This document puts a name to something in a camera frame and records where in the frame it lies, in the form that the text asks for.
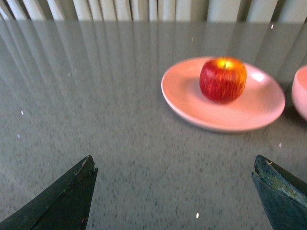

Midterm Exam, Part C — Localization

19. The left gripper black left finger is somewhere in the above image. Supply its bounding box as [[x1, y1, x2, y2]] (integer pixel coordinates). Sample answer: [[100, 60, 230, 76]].
[[0, 155, 98, 230]]

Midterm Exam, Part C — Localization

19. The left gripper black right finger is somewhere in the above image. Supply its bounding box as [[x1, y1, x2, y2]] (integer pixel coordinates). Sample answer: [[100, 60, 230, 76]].
[[252, 155, 307, 230]]

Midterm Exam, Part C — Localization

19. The red yellow apple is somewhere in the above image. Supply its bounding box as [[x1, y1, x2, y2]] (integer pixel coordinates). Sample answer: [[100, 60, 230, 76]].
[[199, 57, 247, 104]]

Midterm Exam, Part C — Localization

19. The pink plate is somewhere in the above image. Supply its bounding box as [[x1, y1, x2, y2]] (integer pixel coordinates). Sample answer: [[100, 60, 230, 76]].
[[161, 57, 285, 133]]

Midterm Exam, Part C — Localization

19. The pink bowl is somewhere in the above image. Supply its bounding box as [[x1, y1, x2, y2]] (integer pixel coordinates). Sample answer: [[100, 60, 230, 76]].
[[292, 66, 307, 120]]

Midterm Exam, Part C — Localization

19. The white pleated curtain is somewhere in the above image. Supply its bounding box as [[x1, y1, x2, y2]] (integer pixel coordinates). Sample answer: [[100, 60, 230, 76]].
[[0, 0, 307, 23]]

